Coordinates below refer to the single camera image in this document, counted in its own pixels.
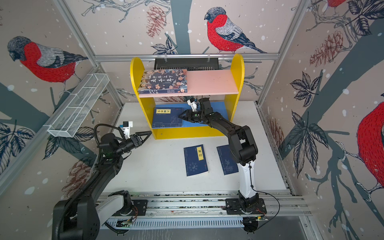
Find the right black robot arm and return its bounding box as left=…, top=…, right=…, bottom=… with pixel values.
left=179, top=98, right=260, bottom=213

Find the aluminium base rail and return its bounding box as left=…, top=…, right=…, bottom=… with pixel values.
left=97, top=192, right=311, bottom=231

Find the yellow pink blue shelf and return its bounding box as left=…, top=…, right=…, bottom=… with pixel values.
left=130, top=54, right=245, bottom=140

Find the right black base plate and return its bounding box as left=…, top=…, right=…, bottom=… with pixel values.
left=223, top=198, right=267, bottom=215

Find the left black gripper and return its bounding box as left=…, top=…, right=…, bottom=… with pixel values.
left=115, top=131, right=152, bottom=157

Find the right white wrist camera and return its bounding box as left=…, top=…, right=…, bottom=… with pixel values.
left=187, top=98, right=198, bottom=112

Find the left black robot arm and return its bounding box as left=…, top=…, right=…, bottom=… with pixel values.
left=52, top=129, right=152, bottom=240

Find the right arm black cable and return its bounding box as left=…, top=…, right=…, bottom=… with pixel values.
left=248, top=161, right=281, bottom=232

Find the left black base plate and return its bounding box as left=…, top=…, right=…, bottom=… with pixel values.
left=118, top=200, right=148, bottom=217

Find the black vent panel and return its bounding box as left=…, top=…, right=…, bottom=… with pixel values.
left=154, top=58, right=219, bottom=71

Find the large illustrated colourful book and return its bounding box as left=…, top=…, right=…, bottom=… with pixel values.
left=138, top=69, right=188, bottom=95

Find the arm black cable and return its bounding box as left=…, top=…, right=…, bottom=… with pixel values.
left=248, top=161, right=281, bottom=232
left=93, top=123, right=127, bottom=157

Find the white wire mesh basket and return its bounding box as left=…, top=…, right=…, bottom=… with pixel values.
left=48, top=73, right=110, bottom=138

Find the blue book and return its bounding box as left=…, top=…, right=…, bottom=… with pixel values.
left=184, top=145, right=209, bottom=177
left=152, top=108, right=184, bottom=129
left=217, top=145, right=239, bottom=176

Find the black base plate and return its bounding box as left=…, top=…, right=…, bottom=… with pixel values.
left=118, top=200, right=148, bottom=217
left=223, top=198, right=267, bottom=215

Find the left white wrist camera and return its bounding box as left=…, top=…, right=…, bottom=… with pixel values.
left=120, top=121, right=133, bottom=139

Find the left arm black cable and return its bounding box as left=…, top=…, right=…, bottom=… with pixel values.
left=93, top=123, right=127, bottom=157

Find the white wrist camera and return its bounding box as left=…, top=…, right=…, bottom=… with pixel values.
left=120, top=121, right=133, bottom=139
left=187, top=98, right=198, bottom=112

